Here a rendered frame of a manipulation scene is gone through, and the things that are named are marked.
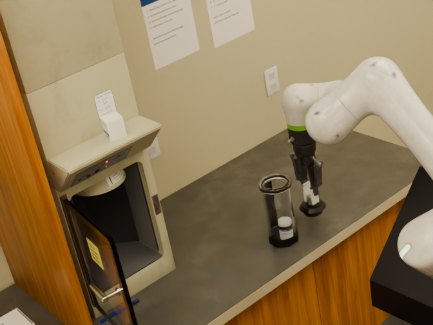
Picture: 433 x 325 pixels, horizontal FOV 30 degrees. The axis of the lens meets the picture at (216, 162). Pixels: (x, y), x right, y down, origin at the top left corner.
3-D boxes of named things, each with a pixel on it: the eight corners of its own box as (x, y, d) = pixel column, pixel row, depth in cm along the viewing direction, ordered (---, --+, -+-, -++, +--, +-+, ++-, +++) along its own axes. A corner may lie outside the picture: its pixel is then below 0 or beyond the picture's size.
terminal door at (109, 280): (98, 306, 248) (64, 196, 229) (145, 357, 224) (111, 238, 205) (95, 307, 247) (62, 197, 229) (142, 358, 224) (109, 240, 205)
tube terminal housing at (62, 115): (55, 288, 269) (-16, 76, 232) (134, 242, 285) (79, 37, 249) (95, 319, 251) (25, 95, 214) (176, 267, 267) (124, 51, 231)
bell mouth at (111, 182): (59, 185, 251) (54, 169, 249) (105, 161, 260) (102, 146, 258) (89, 202, 238) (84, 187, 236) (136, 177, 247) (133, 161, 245)
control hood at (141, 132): (55, 191, 228) (46, 160, 224) (146, 143, 245) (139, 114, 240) (76, 203, 220) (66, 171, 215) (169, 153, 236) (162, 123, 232)
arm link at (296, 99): (280, 79, 260) (276, 93, 251) (319, 75, 257) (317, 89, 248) (286, 118, 267) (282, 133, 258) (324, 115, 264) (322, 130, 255)
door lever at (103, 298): (106, 282, 224) (104, 274, 223) (122, 297, 217) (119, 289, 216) (89, 291, 222) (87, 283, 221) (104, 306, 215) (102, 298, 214)
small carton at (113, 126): (105, 136, 231) (100, 117, 228) (121, 129, 232) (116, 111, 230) (111, 142, 227) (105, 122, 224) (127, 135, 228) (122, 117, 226)
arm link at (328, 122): (362, 126, 205) (330, 91, 205) (324, 158, 209) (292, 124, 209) (365, 114, 223) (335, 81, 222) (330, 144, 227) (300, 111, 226)
